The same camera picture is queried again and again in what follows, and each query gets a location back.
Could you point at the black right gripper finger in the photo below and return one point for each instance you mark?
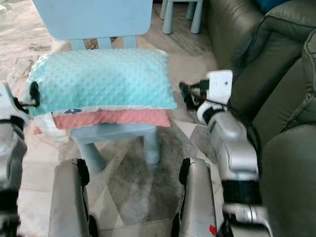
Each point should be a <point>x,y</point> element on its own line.
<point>187,89</point>
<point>192,102</point>

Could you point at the mint dotted pillow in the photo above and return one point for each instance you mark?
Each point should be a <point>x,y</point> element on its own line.
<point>103,79</point>

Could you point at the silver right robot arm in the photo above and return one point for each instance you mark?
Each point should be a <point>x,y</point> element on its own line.
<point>237,148</point>

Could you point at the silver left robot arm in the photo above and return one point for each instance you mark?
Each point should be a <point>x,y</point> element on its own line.
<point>12,158</point>

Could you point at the pink pillow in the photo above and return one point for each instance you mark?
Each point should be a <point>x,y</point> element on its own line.
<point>113,119</point>

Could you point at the grey-green leather sofa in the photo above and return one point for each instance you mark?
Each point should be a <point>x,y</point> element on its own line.
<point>286,163</point>

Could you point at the light blue stool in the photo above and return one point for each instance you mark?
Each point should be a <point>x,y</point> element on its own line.
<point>168,15</point>

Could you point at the light blue child chair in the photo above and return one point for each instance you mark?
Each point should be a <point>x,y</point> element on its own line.
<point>94,17</point>

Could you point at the silver right robot leg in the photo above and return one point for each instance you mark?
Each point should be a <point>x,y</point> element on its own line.
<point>197,202</point>

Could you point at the silver robot leg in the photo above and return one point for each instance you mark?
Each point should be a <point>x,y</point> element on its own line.
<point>197,202</point>
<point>69,197</point>

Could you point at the silver left robot leg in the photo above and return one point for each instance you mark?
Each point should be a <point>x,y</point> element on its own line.
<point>69,197</point>

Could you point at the dark blue cushion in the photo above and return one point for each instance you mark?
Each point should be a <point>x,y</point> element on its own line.
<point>269,4</point>

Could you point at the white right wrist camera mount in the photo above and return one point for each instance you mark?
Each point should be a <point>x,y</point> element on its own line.
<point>220,85</point>

